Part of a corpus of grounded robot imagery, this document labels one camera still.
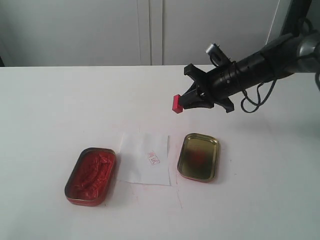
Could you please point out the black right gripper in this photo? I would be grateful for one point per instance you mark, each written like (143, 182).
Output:
(211, 88)

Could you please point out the red plastic stamp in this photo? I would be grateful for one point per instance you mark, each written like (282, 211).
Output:
(176, 107)

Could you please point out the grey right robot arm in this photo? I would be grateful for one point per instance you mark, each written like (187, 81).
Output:
(282, 57)

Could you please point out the red ink paste tin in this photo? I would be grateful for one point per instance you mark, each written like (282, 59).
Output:
(91, 177)

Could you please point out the gold tin lid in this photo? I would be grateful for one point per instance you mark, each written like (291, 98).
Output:
(199, 157)

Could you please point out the white paper sheet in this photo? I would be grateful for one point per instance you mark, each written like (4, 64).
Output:
(144, 159)

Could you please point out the white cabinet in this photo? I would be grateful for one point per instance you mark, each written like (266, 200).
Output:
(130, 32)

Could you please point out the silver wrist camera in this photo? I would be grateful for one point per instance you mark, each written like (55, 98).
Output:
(217, 56)

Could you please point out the dark vertical post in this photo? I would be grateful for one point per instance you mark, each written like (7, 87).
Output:
(287, 14)

